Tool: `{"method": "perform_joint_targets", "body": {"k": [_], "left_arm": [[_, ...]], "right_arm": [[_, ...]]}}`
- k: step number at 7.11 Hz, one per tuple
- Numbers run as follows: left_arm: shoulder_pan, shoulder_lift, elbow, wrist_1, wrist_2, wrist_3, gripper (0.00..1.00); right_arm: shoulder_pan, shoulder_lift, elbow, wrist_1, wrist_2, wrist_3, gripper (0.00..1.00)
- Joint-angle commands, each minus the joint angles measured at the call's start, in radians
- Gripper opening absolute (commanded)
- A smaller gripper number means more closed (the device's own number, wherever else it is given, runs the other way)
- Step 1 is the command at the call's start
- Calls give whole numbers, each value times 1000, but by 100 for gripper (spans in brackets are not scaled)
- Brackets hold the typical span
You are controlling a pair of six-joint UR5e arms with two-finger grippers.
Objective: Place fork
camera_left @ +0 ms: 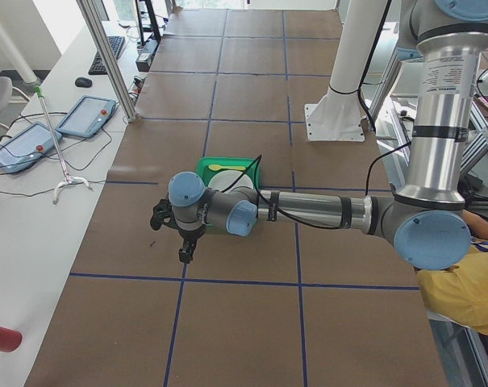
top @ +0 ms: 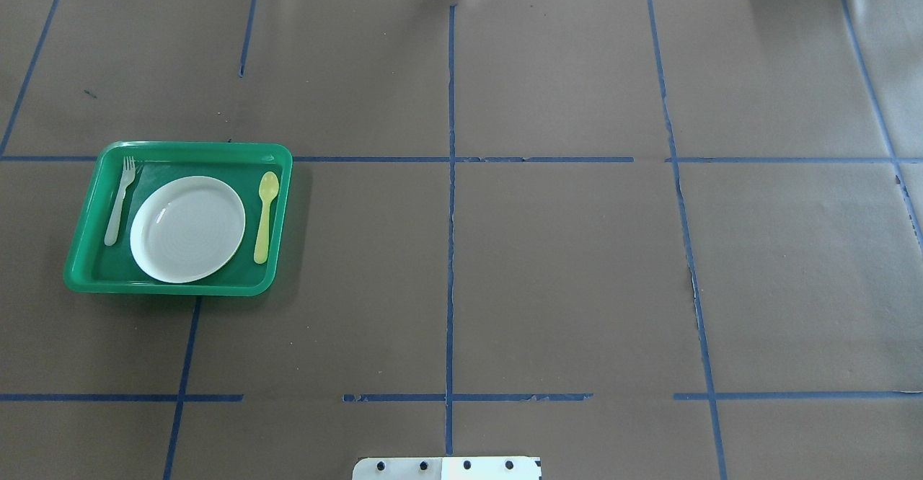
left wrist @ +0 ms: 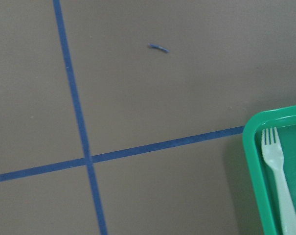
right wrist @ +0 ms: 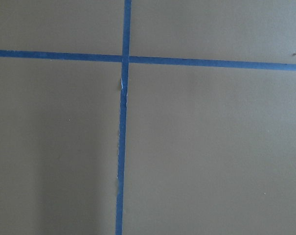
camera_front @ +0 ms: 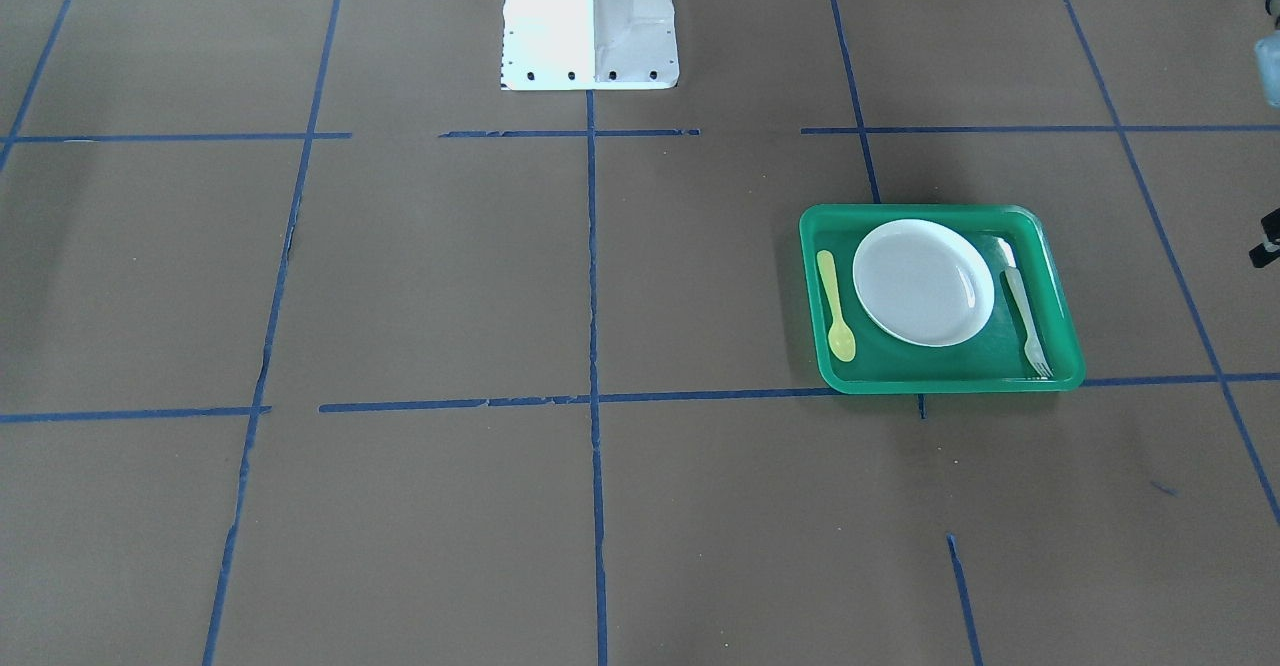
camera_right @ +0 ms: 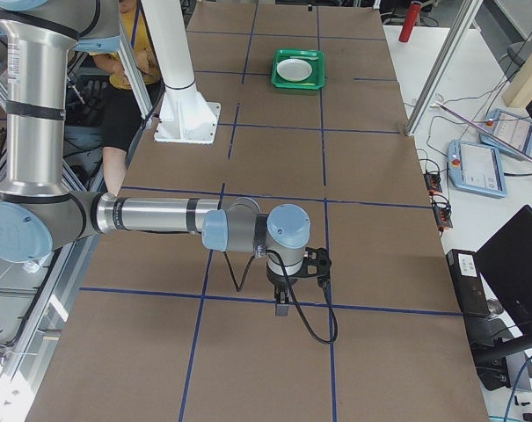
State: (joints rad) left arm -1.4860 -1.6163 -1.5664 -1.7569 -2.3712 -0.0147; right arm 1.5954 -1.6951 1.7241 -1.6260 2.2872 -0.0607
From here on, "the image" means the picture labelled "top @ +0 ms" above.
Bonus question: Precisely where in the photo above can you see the white round plate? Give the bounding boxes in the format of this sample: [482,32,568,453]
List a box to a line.
[129,177,247,284]

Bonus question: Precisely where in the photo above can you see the yellow plastic spoon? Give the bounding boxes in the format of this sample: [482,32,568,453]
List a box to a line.
[253,172,280,265]

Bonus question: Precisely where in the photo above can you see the white plastic fork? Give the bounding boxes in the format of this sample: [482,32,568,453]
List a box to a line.
[103,156,136,246]

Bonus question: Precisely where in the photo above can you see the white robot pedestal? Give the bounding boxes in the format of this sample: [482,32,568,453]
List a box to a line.
[352,455,543,479]

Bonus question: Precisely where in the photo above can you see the green plastic tray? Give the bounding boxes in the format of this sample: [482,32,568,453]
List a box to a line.
[63,141,293,297]

